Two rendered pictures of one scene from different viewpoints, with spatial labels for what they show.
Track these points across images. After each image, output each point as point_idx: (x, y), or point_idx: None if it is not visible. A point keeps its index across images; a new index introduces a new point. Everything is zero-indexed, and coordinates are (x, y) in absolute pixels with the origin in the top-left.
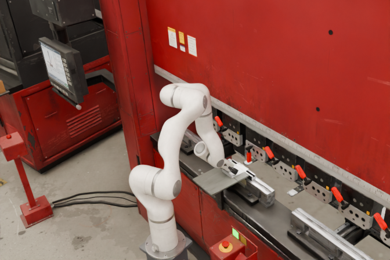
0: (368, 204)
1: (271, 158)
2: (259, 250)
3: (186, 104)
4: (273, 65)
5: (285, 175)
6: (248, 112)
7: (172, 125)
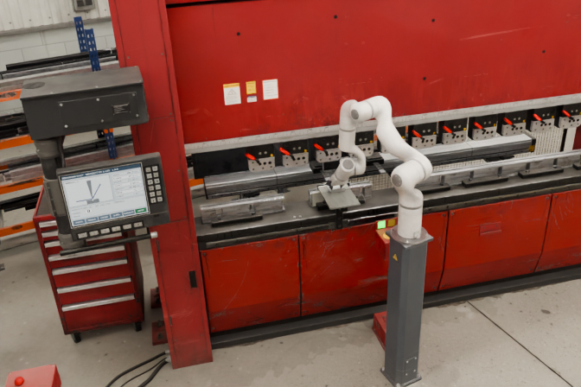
0: (464, 123)
1: None
2: None
3: (385, 108)
4: (382, 64)
5: None
6: None
7: (392, 125)
